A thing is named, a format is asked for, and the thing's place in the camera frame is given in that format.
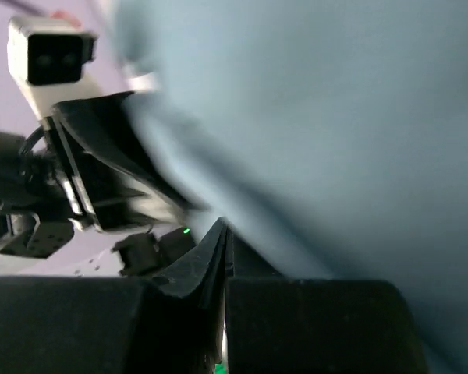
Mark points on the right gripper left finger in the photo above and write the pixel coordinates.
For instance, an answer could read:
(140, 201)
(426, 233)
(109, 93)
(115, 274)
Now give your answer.
(169, 323)

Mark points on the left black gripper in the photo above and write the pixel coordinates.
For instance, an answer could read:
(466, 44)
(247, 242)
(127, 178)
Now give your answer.
(113, 178)

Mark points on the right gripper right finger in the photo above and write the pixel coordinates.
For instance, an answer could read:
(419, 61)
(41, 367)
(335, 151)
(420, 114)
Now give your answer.
(275, 324)

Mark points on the teal blue t shirt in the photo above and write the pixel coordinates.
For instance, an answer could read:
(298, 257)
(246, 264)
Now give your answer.
(330, 136)

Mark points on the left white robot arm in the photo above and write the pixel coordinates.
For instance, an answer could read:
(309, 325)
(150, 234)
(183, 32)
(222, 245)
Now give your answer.
(39, 212)

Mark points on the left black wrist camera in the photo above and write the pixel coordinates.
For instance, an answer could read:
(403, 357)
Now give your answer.
(46, 59)

